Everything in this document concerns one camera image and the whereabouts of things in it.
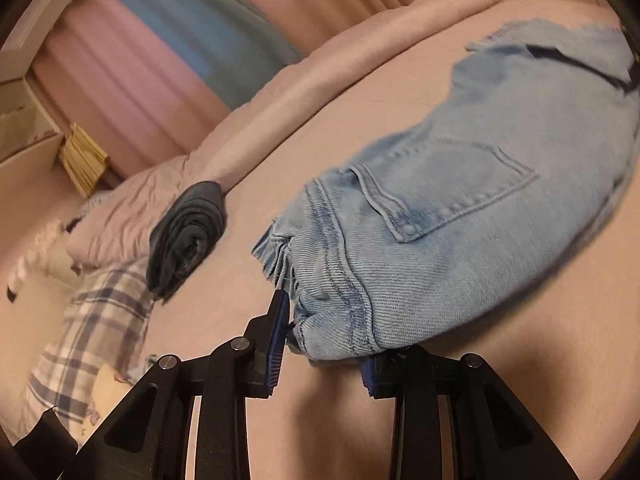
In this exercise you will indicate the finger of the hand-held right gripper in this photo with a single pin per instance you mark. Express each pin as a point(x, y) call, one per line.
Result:
point(585, 67)

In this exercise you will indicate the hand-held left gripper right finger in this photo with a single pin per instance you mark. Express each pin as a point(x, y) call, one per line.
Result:
point(370, 377)

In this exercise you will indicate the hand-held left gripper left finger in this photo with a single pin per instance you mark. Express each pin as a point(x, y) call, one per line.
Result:
point(276, 345)

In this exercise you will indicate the light blue denim pants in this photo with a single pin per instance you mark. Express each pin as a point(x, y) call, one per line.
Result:
point(450, 200)

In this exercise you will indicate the dark grey folded garment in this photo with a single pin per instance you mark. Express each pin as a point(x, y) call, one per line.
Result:
point(187, 240)

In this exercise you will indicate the pink bed sheet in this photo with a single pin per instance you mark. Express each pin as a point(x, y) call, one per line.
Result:
point(320, 200)

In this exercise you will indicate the plaid pillow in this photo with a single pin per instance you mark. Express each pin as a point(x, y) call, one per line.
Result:
point(95, 340)

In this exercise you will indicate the cream printed cloth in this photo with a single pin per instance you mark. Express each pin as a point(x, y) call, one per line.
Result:
point(102, 400)

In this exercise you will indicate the pink duvet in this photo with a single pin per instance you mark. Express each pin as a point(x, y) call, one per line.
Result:
point(240, 125)

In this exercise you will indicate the white plush toy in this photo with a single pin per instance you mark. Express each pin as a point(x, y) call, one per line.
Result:
point(35, 260)

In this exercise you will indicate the stack of yellowed books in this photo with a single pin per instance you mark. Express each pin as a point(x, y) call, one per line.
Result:
point(82, 160)

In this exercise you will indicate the pink curtain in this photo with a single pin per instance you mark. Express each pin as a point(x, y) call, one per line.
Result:
point(115, 90)

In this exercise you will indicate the blue curtain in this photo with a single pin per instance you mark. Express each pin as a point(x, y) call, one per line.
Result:
point(210, 35)

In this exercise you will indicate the white shelf unit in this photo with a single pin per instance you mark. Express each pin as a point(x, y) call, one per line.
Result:
point(25, 95)

